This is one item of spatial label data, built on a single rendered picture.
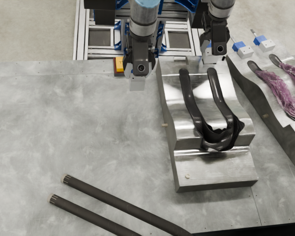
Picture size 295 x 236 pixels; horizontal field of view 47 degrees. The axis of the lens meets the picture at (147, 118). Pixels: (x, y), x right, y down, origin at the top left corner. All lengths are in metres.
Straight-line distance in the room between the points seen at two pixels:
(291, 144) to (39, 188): 0.85
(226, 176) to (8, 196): 0.68
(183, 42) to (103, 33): 0.54
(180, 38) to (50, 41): 0.92
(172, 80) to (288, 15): 2.10
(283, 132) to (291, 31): 1.87
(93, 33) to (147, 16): 1.41
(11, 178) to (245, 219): 0.75
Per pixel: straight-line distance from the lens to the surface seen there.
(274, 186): 1.24
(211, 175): 1.10
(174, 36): 2.35
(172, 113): 1.12
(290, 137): 1.26
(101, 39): 2.28
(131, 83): 1.12
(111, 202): 1.02
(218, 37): 1.14
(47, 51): 2.51
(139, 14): 0.92
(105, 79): 1.32
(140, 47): 1.00
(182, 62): 1.32
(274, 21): 3.08
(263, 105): 1.32
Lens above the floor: 1.84
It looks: 58 degrees down
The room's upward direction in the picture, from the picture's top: 11 degrees clockwise
